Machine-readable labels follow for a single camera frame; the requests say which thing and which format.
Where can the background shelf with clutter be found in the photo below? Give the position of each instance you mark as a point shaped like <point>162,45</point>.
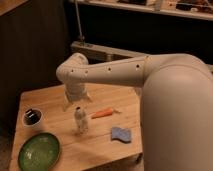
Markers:
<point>194,9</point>

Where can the grey metal pole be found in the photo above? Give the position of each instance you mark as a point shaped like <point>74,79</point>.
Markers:
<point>81,37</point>

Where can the clear plastic bottle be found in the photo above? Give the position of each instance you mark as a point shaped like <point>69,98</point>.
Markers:
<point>81,120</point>

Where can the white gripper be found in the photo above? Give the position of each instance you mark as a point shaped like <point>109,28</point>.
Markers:
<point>75,92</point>

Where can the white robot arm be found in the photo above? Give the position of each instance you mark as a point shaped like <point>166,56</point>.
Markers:
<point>176,105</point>

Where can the blue sponge cloth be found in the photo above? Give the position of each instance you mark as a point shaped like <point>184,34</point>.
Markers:
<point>121,134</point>

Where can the green round plate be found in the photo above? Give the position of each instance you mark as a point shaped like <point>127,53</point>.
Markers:
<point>39,153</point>

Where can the orange toy carrot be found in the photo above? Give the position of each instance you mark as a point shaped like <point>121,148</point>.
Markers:
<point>104,113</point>

